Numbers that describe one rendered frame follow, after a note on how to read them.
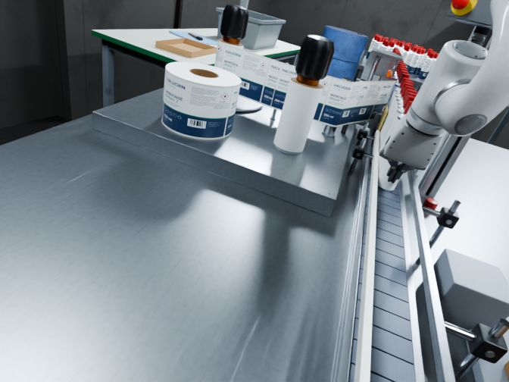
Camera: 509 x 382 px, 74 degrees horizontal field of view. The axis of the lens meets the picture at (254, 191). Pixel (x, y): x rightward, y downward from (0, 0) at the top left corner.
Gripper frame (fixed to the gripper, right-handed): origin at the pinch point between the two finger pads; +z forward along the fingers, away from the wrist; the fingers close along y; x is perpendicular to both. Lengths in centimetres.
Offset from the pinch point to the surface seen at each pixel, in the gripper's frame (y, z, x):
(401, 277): -3.2, -4.3, 30.5
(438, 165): -13.2, 6.9, -16.9
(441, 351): -3, -19, 48
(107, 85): 166, 79, -81
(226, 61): 59, 3, -30
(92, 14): 213, 64, -132
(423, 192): -13.4, 15.4, -13.9
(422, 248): -2.9, -12.3, 29.1
